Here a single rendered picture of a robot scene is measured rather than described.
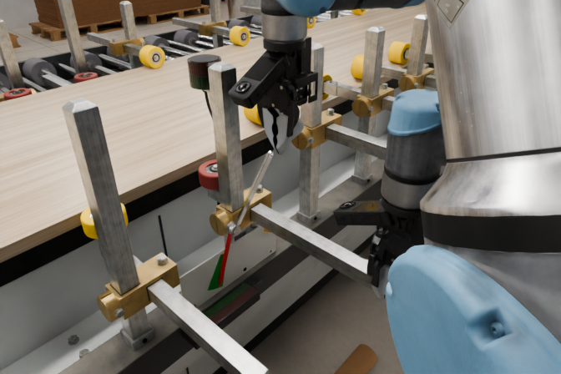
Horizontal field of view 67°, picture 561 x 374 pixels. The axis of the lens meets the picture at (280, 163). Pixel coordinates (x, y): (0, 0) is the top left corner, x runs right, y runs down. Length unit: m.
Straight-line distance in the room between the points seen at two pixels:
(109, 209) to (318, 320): 1.26
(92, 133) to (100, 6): 6.44
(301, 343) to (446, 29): 1.60
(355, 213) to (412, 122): 0.20
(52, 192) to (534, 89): 0.91
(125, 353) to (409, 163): 0.60
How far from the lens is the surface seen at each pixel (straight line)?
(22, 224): 0.92
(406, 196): 0.60
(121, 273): 0.77
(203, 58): 0.80
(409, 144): 0.57
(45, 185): 1.02
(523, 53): 0.19
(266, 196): 0.92
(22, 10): 8.06
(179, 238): 1.12
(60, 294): 1.02
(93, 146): 0.65
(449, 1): 0.21
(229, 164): 0.81
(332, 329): 1.79
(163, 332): 0.90
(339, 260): 0.78
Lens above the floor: 1.37
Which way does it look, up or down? 29 degrees down
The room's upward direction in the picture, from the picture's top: 1 degrees counter-clockwise
